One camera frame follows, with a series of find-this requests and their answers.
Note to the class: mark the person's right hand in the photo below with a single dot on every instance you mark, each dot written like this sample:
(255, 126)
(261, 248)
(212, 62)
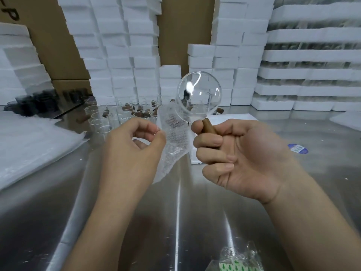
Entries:
(253, 160)

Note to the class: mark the person's left hand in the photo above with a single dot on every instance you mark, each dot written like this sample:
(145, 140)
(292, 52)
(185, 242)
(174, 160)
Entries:
(127, 160)

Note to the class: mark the person's right thumb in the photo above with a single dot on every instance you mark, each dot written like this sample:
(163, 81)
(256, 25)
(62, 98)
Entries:
(230, 128)

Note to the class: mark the person's right little finger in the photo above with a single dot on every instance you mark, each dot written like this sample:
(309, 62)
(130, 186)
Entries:
(220, 182)

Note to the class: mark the person's left middle finger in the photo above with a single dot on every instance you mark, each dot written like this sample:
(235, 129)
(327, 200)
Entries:
(139, 143)

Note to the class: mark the person's left thumb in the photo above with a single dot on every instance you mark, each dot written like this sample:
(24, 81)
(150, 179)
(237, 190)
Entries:
(156, 143)

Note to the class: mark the person's right middle finger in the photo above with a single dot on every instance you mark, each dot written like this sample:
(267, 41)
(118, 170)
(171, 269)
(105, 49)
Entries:
(215, 156)

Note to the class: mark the clear bubble wrap sheet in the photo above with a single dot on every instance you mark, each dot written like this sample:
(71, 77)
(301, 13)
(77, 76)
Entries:
(174, 138)

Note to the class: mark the person's left forearm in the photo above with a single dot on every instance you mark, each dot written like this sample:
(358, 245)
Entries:
(104, 231)

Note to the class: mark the person's right forearm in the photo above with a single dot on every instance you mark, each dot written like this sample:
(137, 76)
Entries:
(310, 222)

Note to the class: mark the white foam box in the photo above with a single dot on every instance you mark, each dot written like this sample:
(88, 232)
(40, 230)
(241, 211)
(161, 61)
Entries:
(228, 117)

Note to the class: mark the group of clear glass cups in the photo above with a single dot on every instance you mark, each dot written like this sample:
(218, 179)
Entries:
(112, 115)

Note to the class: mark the stack of white foam blocks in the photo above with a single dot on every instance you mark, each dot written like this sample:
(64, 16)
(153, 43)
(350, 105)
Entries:
(118, 47)
(169, 78)
(239, 53)
(19, 70)

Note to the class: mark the blue oval sticker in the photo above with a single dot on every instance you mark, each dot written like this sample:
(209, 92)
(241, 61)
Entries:
(297, 148)

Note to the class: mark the clear plastic bag green print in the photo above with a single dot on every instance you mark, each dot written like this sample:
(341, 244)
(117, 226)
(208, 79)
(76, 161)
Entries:
(234, 258)

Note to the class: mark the group of dark glass cups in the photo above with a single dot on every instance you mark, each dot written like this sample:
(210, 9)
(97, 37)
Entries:
(42, 100)

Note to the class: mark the pile of white wrap sheets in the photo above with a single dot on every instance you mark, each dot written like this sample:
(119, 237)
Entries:
(31, 143)

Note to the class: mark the stack of foam trays with glasses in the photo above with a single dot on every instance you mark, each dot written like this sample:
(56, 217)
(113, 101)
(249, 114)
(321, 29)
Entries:
(310, 53)

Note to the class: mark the tall brown cardboard box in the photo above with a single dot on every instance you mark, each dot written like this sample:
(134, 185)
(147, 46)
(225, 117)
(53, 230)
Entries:
(186, 22)

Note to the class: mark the white foam sheet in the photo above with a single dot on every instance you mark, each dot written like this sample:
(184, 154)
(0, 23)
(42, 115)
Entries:
(348, 119)

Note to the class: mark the large brown cardboard box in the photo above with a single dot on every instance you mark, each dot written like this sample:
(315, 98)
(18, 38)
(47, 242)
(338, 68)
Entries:
(45, 25)

